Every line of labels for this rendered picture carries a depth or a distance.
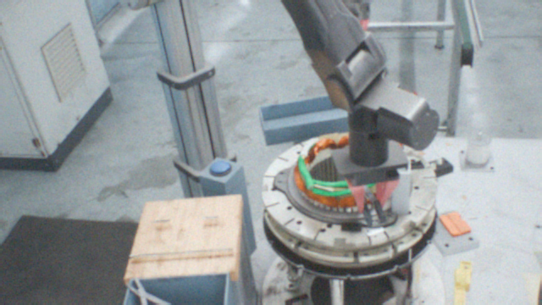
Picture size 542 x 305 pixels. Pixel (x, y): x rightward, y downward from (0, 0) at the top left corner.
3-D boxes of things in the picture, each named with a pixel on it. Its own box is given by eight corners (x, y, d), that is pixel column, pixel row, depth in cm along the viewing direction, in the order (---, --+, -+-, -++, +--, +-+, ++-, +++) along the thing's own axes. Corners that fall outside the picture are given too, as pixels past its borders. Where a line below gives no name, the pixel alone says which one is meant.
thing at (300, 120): (361, 182, 155) (359, 90, 139) (373, 207, 147) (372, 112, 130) (270, 198, 154) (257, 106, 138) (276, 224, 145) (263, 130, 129)
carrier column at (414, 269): (418, 302, 118) (423, 228, 106) (406, 302, 119) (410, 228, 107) (418, 293, 120) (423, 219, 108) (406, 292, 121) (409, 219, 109)
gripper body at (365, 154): (410, 173, 83) (411, 129, 79) (340, 185, 82) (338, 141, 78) (395, 149, 88) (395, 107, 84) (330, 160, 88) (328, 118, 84)
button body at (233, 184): (257, 248, 139) (243, 164, 125) (241, 268, 135) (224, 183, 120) (233, 240, 142) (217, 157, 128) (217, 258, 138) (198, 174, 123)
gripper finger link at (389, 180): (400, 219, 87) (400, 168, 82) (354, 227, 86) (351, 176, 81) (387, 192, 93) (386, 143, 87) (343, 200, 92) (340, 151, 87)
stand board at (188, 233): (238, 280, 96) (235, 271, 95) (127, 288, 98) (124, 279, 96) (243, 203, 113) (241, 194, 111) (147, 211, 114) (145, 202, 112)
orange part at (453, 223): (472, 232, 134) (472, 229, 133) (452, 237, 133) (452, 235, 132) (456, 213, 139) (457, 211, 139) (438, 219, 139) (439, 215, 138)
